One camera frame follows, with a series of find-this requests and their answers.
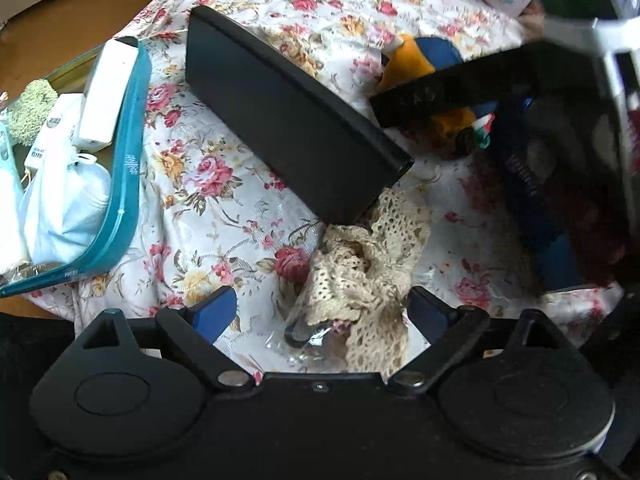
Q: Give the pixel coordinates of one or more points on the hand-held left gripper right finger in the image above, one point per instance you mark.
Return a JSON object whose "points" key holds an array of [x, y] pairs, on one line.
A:
{"points": [[425, 312]]}

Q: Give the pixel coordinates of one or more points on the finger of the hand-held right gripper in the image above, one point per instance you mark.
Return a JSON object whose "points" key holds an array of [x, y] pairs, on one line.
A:
{"points": [[450, 87]]}

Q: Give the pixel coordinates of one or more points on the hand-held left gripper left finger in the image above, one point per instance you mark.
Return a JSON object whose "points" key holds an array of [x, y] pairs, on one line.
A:
{"points": [[216, 312]]}

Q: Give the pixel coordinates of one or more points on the cream lace cloth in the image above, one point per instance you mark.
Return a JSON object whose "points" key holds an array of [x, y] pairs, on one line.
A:
{"points": [[360, 280]]}

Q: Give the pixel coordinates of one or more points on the large blue tissue pack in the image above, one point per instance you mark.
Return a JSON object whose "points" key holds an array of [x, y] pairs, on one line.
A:
{"points": [[530, 200]]}

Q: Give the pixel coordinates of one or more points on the gold tin tray teal rim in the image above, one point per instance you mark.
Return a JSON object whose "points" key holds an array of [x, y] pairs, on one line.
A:
{"points": [[127, 170]]}

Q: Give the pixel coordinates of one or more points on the light blue face mask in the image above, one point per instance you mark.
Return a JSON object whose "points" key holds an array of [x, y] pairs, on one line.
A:
{"points": [[65, 210]]}

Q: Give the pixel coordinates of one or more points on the white pocket tissue pack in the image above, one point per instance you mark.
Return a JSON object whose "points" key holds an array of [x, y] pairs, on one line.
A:
{"points": [[52, 130], [107, 90]]}

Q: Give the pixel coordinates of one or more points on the yellow blue plush toy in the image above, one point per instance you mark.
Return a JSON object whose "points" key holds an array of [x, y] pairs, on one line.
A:
{"points": [[407, 60]]}

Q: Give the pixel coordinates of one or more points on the floral bedsheet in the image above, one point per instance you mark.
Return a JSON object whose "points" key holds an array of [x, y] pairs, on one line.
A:
{"points": [[225, 200]]}

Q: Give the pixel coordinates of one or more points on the black box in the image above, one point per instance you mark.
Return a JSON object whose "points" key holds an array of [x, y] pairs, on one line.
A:
{"points": [[290, 125]]}

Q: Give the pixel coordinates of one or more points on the green fluffy pom-pom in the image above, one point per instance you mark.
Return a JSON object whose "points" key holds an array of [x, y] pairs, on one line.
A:
{"points": [[32, 110]]}

